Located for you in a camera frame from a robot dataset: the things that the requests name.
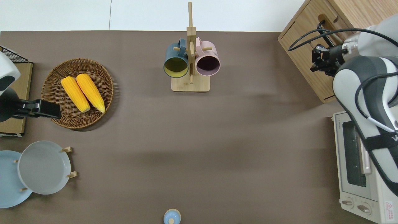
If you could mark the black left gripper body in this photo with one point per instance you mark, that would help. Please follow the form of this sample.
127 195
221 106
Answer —
9 105

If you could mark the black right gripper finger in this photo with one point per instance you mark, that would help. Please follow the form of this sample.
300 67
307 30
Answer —
317 53
317 67

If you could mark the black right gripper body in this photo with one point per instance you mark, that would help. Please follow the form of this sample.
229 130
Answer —
334 57

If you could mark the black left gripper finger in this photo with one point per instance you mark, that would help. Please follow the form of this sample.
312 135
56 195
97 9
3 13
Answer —
46 115
49 106

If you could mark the wooden drawer cabinet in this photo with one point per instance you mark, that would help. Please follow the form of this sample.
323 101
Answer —
307 46

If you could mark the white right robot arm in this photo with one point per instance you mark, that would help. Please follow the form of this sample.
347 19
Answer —
351 77

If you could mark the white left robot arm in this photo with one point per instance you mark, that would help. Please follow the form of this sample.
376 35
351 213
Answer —
6 71

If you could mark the wicker basket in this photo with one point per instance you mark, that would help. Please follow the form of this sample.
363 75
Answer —
62 119

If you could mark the yellow corn cob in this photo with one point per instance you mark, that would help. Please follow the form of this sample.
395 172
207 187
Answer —
75 94
90 91

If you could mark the wooden peg plate rack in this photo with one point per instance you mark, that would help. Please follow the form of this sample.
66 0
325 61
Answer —
69 149

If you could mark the grey plate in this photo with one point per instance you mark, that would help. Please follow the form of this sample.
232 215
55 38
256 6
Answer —
43 168

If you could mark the light blue plate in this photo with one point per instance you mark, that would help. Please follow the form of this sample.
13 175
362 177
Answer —
9 183

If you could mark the pink mug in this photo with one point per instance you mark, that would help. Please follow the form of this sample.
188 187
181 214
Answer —
207 59

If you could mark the white toaster oven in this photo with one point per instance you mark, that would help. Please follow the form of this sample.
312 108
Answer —
351 174

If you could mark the brown table mat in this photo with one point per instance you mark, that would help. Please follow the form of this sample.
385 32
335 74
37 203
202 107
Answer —
217 140

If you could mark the bamboo mug rack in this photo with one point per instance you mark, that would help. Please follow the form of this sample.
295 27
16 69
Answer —
190 85

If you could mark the dark blue mug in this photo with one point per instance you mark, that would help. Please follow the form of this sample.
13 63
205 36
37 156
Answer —
175 59

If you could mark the blue jar with wooden knob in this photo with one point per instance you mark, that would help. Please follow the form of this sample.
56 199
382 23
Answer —
172 217

